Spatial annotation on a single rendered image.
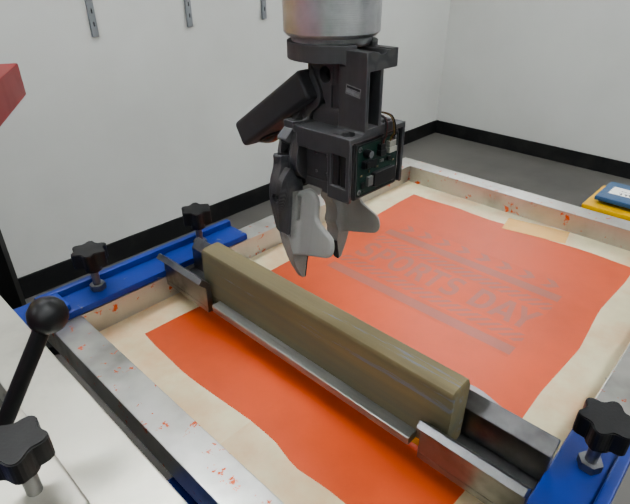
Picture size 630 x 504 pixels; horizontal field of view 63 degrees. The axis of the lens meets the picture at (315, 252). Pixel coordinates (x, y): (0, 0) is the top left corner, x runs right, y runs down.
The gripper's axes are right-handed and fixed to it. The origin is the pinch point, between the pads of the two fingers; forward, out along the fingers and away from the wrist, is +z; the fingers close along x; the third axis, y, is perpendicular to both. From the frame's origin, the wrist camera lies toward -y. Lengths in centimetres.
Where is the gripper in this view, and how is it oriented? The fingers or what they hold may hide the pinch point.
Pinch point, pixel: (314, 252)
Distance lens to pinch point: 51.0
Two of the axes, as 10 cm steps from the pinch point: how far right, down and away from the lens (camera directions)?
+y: 7.2, 3.4, -6.1
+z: 0.1, 8.7, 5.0
